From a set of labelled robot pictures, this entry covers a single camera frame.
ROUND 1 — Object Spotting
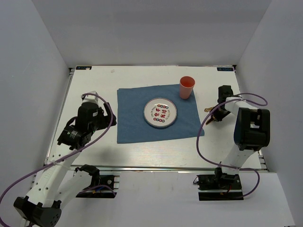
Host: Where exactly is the blue cloth placemat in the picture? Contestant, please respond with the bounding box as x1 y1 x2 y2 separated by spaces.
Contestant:
117 84 201 144

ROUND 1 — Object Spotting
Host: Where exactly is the pink plastic cup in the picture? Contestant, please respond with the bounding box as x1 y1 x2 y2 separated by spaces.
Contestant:
179 76 195 99

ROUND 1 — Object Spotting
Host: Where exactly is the blue label sticker left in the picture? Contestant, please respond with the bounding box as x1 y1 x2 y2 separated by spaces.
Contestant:
75 66 92 70

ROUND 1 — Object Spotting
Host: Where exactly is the blue label sticker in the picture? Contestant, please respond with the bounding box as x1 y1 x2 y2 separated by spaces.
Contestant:
75 66 92 70
217 67 234 71

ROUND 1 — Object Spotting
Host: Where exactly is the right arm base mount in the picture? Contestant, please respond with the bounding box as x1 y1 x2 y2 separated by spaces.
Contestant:
193 174 244 201

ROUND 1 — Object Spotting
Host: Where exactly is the white plate with red characters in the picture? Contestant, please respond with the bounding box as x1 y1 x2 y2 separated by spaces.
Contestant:
143 98 178 128

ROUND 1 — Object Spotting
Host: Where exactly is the blue label sticker right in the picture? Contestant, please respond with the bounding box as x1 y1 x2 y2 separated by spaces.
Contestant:
217 67 234 71

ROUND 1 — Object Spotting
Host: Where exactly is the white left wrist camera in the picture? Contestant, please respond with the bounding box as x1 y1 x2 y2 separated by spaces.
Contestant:
81 91 98 105

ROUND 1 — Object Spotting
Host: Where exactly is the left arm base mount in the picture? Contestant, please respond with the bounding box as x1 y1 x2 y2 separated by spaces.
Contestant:
76 171 120 199

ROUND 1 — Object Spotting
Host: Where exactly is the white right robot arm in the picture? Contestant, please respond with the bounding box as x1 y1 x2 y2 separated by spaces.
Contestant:
211 85 270 189

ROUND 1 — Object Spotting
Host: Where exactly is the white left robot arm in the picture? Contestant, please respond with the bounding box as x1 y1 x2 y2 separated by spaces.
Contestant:
14 101 116 227

